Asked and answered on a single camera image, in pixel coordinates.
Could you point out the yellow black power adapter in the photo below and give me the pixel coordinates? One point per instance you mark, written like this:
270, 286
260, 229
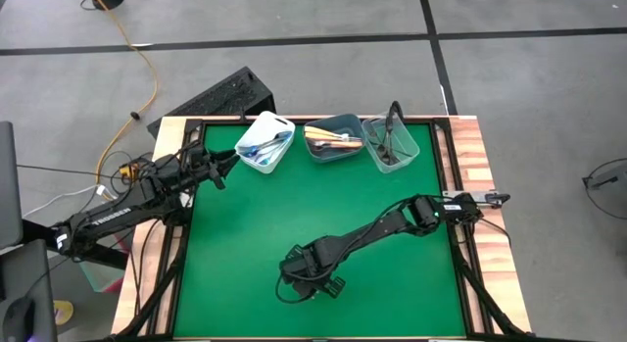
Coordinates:
129, 170

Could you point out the black metal fork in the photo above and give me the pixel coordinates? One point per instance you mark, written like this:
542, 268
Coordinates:
401, 151
388, 156
374, 136
379, 147
387, 131

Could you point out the black computer mouse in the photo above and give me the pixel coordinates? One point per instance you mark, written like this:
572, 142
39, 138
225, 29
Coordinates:
18, 322

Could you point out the white plastic bin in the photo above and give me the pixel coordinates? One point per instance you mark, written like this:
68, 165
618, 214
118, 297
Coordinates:
259, 166

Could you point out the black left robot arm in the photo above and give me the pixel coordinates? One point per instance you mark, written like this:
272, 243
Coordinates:
122, 212

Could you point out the yellow tape roll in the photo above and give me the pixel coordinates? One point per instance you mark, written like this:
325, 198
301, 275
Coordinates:
66, 312

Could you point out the grey desk panel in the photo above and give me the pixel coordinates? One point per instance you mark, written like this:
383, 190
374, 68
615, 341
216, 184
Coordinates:
10, 185

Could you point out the clear plastic bin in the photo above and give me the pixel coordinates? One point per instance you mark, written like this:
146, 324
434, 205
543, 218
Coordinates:
409, 156

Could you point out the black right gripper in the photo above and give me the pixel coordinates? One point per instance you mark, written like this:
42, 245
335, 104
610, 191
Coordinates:
301, 266

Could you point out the black table frame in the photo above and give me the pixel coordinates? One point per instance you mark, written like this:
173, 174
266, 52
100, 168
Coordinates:
463, 293

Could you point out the teal plastic bin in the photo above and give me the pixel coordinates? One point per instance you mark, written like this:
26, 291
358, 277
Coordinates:
357, 122

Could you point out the black perforated computer case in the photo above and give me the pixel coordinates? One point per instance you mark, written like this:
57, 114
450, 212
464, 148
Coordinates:
230, 92

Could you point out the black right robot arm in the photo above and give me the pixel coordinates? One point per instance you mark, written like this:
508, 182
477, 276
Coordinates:
382, 229

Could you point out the green table mat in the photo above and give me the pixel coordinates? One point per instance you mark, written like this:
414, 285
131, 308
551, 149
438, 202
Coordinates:
245, 234

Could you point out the dark grey desk mat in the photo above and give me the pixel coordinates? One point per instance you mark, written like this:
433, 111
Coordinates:
29, 273

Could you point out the black desk leg bar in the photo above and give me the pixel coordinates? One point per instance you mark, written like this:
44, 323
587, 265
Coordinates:
34, 231

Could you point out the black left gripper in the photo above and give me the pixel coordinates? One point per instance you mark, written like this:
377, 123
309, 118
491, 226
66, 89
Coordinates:
201, 161

